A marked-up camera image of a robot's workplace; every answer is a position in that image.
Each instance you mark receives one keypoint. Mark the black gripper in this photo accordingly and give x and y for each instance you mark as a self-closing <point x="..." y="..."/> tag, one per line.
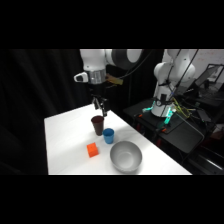
<point x="97" y="90"/>

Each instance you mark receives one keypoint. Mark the brown plastic cup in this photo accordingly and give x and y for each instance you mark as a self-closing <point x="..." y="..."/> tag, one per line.
<point x="98" y="125"/>

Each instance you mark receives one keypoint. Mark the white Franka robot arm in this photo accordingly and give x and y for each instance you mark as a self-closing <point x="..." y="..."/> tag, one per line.
<point x="164" y="74"/>

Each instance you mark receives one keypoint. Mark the blue plastic cup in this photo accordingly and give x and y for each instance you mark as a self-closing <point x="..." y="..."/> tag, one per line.
<point x="108" y="136"/>

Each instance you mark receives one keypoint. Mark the grey bowl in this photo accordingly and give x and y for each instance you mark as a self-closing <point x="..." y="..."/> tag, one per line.
<point x="126" y="156"/>

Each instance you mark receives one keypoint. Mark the yellow tag on wrist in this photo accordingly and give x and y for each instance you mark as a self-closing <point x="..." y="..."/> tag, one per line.
<point x="115" y="80"/>

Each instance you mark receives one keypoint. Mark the orange cube block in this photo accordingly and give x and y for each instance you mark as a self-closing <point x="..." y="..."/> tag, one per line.
<point x="92" y="150"/>

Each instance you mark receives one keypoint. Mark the black curtain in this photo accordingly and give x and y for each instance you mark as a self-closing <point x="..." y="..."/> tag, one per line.
<point x="36" y="93"/>

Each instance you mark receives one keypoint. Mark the black robot stand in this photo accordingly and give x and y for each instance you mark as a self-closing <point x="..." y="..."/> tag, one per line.
<point x="173" y="133"/>

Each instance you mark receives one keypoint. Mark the black laptop screen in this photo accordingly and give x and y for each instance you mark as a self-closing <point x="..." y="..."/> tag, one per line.
<point x="209" y="76"/>

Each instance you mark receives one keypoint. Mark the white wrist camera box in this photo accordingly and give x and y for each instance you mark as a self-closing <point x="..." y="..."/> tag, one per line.
<point x="81" y="77"/>

